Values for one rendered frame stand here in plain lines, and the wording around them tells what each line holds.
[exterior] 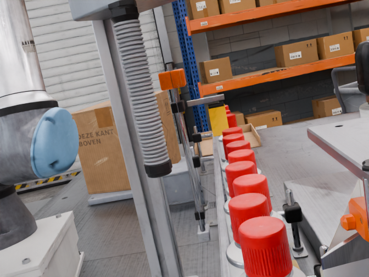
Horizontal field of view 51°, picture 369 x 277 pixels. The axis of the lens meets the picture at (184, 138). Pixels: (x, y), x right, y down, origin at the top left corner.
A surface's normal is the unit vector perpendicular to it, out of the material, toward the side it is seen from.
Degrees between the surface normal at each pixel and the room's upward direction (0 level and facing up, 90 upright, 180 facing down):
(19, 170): 116
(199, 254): 0
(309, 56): 91
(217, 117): 90
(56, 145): 94
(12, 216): 69
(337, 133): 0
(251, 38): 90
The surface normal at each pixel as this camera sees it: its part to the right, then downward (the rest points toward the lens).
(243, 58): 0.12, 0.17
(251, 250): -0.69, 0.27
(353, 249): 0.52, 0.07
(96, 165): -0.25, 0.24
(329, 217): -0.20, -0.96
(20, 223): 0.77, -0.45
